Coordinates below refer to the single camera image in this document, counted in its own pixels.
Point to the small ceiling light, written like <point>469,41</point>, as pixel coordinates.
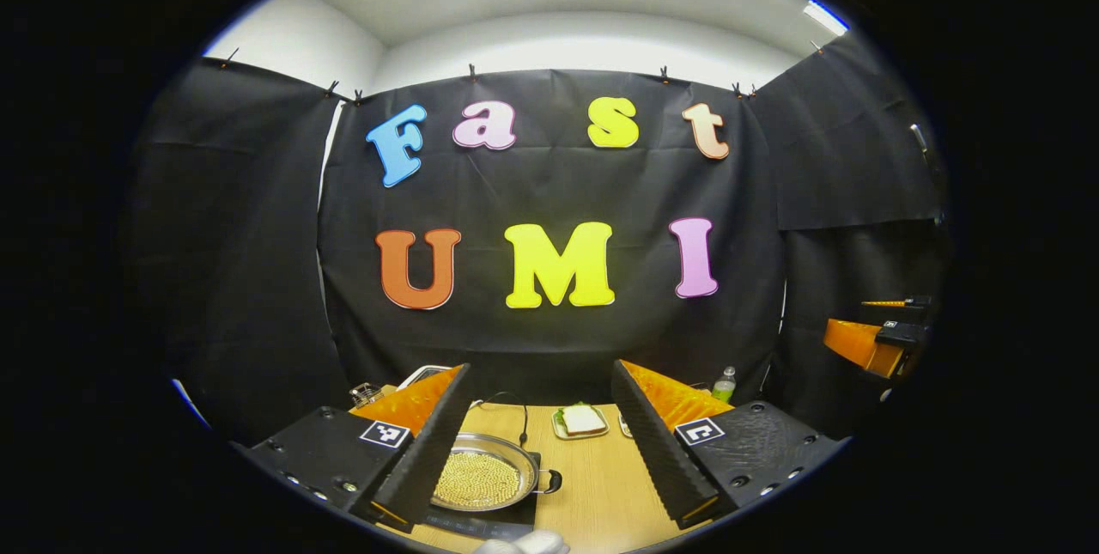
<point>826,17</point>

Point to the pile of soybeans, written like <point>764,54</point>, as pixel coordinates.
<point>477,478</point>

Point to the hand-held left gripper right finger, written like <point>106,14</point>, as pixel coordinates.
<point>652,451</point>

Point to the stainless steel pot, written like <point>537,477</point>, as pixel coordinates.
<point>515,449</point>

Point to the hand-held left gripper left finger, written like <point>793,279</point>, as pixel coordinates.
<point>429,451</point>

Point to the black induction cooktop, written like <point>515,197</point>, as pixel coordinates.
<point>481,524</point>

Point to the white toaster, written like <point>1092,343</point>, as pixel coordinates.
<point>421,375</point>

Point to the white divided bean dish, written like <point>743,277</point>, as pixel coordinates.
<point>625,427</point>

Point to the sandwich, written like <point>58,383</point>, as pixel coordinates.
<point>584,419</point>

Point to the white rectangular plate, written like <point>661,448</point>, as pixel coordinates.
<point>579,435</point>

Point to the green label drink bottle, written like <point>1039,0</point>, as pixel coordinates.
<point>725,386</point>

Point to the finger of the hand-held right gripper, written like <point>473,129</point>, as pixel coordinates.
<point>859,341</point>
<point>901,302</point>

